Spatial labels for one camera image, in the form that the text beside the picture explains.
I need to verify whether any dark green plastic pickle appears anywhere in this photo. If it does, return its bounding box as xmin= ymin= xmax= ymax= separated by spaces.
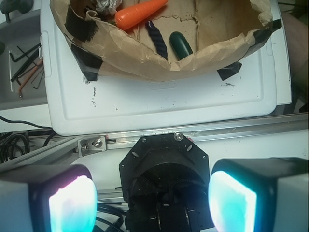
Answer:
xmin=169 ymin=31 xmax=193 ymax=60

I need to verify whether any aluminium frame rail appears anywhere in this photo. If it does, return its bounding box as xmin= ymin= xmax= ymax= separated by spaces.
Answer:
xmin=9 ymin=113 xmax=309 ymax=165

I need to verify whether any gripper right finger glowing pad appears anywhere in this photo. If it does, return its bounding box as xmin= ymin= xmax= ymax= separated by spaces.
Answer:
xmin=208 ymin=157 xmax=309 ymax=232

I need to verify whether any white plastic bin lid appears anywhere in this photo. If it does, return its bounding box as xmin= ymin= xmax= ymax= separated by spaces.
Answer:
xmin=41 ymin=0 xmax=277 ymax=136

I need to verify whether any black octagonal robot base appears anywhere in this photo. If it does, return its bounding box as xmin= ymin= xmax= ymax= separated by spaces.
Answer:
xmin=119 ymin=132 xmax=213 ymax=232

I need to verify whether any crumpled white paper ball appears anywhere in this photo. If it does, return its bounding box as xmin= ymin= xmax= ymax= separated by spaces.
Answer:
xmin=92 ymin=0 xmax=122 ymax=16

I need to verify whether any orange plastic carrot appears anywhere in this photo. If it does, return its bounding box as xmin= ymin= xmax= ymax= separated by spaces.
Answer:
xmin=114 ymin=0 xmax=168 ymax=30

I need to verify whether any grey tray with hex keys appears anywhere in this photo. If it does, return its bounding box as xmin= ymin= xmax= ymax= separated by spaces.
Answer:
xmin=0 ymin=10 xmax=47 ymax=110

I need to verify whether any dark blue rope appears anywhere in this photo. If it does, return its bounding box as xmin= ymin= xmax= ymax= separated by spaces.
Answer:
xmin=145 ymin=20 xmax=169 ymax=59

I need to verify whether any brown paper bag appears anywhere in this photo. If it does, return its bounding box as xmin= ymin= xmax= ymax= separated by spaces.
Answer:
xmin=50 ymin=0 xmax=281 ymax=82

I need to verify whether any orange hex key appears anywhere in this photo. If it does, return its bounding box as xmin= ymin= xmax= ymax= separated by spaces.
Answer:
xmin=18 ymin=60 xmax=43 ymax=98

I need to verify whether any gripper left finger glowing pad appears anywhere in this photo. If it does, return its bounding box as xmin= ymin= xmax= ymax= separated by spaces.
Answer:
xmin=0 ymin=164 xmax=98 ymax=232

